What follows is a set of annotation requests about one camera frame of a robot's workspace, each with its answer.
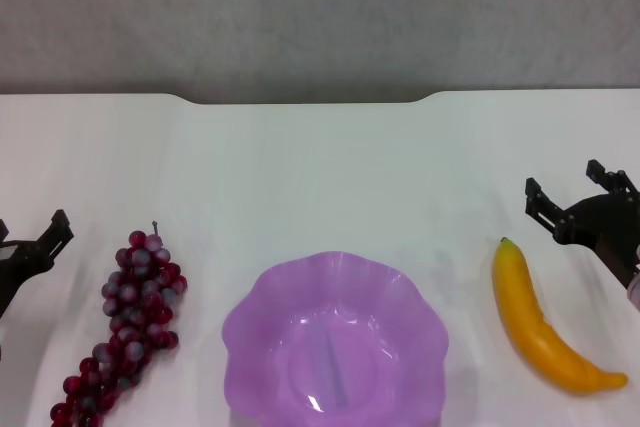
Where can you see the yellow banana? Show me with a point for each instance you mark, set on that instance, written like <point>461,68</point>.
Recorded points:
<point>525,307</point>

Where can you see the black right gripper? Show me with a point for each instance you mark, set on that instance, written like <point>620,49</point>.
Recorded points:
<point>605,222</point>

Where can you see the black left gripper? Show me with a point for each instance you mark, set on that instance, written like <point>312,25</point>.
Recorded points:
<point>15,272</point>

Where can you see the dark red grape bunch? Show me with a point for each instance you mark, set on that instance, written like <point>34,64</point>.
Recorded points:
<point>135,297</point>

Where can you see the purple wavy plastic plate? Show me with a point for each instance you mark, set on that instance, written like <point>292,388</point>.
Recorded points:
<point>335,337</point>

